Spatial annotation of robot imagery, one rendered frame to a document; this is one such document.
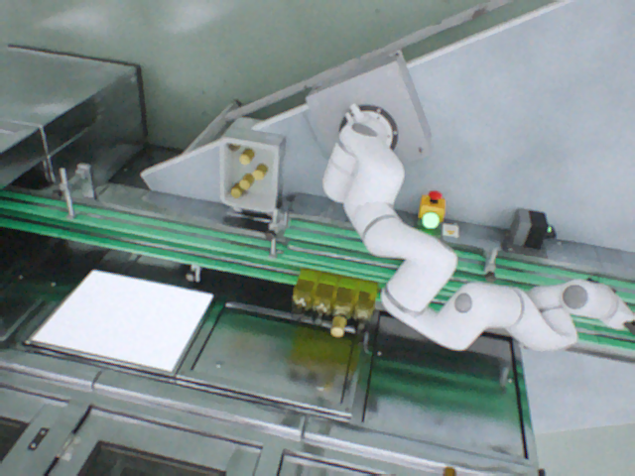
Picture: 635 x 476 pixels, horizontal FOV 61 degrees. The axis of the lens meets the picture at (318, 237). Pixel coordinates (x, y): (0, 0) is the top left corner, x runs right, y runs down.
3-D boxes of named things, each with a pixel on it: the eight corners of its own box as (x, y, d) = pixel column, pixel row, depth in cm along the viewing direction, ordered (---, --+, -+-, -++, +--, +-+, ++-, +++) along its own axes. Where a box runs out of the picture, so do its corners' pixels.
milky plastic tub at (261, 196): (229, 190, 172) (220, 204, 165) (229, 126, 159) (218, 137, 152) (282, 200, 170) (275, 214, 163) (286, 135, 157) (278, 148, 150)
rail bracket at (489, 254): (478, 252, 152) (481, 282, 141) (485, 231, 148) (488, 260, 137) (493, 255, 152) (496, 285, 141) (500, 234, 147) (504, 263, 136)
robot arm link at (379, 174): (353, 247, 105) (385, 179, 96) (314, 178, 121) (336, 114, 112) (394, 248, 109) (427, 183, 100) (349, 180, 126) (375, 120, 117)
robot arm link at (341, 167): (329, 169, 131) (312, 197, 117) (348, 120, 123) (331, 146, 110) (366, 184, 130) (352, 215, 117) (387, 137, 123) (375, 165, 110)
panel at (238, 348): (92, 273, 173) (25, 349, 146) (91, 266, 171) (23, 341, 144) (366, 330, 163) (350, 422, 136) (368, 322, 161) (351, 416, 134)
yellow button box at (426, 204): (417, 212, 163) (416, 225, 157) (422, 191, 159) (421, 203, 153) (441, 216, 162) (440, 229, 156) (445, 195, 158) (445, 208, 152)
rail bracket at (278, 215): (274, 242, 163) (263, 266, 153) (277, 194, 154) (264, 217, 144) (284, 244, 163) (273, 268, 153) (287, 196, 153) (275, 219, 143)
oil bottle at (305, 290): (306, 265, 166) (289, 310, 149) (308, 250, 163) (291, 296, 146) (323, 268, 166) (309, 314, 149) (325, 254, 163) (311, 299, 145)
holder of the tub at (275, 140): (230, 203, 175) (222, 216, 169) (230, 126, 159) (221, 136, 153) (281, 213, 173) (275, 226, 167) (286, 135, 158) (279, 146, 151)
